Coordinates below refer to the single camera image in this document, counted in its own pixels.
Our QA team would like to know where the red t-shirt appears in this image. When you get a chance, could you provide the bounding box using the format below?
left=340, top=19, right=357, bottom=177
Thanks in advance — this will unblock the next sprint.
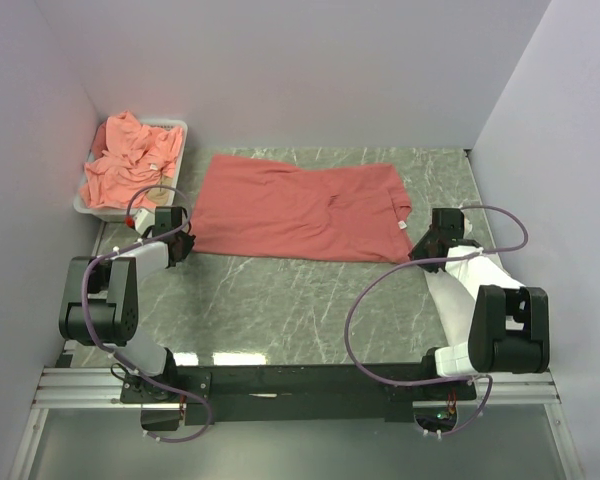
left=191, top=154, right=413, bottom=264

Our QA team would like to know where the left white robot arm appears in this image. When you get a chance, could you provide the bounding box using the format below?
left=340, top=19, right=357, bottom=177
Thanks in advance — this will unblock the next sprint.
left=59, top=206, right=195, bottom=402

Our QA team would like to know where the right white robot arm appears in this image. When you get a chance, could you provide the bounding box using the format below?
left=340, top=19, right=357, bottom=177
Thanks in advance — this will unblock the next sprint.
left=410, top=207, right=550, bottom=399

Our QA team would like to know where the tan t-shirt in basket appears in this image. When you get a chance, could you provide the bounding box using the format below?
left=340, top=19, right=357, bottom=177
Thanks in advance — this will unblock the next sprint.
left=146, top=175, right=173, bottom=206

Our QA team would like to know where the salmon pink t-shirt pile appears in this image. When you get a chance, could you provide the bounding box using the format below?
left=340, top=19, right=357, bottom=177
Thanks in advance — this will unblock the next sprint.
left=78, top=109, right=186, bottom=210

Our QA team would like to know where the white plastic laundry basket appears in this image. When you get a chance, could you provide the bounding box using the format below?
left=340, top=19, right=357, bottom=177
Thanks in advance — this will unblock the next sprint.
left=74, top=117, right=190, bottom=223

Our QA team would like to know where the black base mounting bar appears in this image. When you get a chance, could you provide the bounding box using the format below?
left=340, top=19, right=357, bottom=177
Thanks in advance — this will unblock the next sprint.
left=120, top=363, right=477, bottom=431

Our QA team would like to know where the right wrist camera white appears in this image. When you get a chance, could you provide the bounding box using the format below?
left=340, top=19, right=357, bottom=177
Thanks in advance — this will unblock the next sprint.
left=460, top=207, right=474, bottom=237

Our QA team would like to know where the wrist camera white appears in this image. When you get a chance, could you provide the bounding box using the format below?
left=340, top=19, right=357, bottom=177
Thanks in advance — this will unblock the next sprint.
left=124, top=208, right=155, bottom=237
left=460, top=207, right=474, bottom=237

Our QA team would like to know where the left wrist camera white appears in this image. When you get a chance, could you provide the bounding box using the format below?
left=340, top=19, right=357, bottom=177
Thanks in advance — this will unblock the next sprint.
left=124, top=208, right=155, bottom=237

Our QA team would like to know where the aluminium rail frame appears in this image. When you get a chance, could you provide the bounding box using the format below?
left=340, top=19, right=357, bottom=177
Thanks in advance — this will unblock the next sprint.
left=9, top=319, right=581, bottom=480

